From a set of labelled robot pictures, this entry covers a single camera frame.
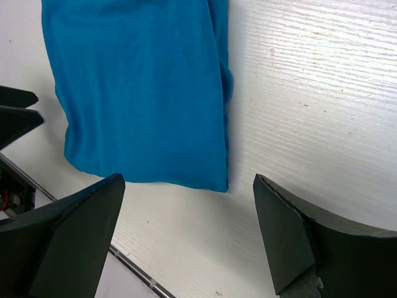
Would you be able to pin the blue t-shirt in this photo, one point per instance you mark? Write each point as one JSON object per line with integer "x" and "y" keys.
{"x": 144, "y": 86}

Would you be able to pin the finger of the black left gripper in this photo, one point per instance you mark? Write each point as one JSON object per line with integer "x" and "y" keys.
{"x": 16, "y": 122}
{"x": 18, "y": 98}

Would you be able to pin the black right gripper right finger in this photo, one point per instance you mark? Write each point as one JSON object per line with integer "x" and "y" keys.
{"x": 313, "y": 252}

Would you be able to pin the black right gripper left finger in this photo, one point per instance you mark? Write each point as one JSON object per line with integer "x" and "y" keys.
{"x": 59, "y": 250}

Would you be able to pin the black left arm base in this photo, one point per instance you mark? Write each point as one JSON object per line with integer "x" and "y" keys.
{"x": 17, "y": 190}

